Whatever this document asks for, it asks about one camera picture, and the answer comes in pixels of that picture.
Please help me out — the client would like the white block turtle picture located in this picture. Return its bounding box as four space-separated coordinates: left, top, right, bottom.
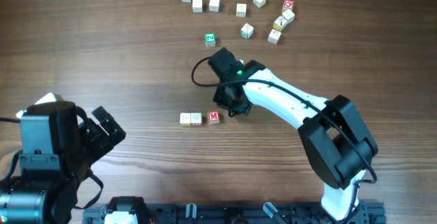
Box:
192 0 203 13

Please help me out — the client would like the yellow-edged white block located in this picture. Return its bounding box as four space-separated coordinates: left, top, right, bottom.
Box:
180 113 191 126

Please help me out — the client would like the white block teal side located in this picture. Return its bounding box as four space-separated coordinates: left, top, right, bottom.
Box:
240 23 254 39

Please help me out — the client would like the white block bird-like picture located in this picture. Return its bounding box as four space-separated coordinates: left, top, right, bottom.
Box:
236 3 247 17

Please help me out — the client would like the green Z letter block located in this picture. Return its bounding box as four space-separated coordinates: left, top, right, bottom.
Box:
204 33 216 47

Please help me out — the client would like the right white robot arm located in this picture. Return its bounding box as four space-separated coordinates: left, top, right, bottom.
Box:
206 48 378 223

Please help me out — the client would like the white block beside yellow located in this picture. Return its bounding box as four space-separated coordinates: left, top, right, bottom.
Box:
282 10 295 24

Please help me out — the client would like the yellow bordered picture block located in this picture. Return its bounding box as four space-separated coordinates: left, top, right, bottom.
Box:
272 16 287 31

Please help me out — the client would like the white block red Y side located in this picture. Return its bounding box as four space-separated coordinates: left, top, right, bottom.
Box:
209 0 221 12

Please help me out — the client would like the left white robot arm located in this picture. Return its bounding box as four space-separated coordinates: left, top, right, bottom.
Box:
1 101 126 224

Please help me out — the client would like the white block number 2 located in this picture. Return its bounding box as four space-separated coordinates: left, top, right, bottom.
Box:
268 29 281 44

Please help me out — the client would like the red U side block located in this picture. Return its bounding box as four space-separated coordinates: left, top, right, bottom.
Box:
191 113 203 126

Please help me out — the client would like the red M letter block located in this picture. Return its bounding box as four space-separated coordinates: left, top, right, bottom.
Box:
207 110 221 124

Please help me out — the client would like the red Q letter block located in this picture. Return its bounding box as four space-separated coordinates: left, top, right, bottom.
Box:
282 0 295 12

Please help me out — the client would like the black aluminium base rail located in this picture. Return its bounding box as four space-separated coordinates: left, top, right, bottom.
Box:
81 195 386 224

